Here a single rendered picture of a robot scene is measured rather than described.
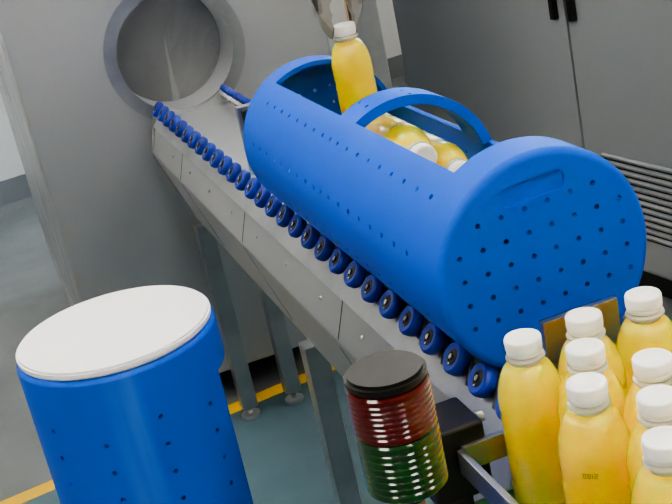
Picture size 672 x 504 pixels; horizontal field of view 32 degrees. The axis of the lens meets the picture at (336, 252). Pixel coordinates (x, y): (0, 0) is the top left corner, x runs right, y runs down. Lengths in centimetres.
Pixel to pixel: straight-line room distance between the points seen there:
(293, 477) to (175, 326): 166
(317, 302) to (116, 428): 56
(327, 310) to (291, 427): 153
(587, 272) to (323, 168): 47
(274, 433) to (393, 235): 203
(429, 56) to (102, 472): 313
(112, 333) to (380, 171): 43
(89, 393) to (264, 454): 184
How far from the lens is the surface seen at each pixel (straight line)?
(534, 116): 407
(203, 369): 162
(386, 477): 89
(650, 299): 129
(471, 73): 432
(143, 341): 161
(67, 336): 170
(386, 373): 87
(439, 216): 140
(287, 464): 331
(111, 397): 158
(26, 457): 378
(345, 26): 207
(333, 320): 196
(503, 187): 139
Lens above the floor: 165
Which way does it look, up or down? 20 degrees down
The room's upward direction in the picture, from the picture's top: 12 degrees counter-clockwise
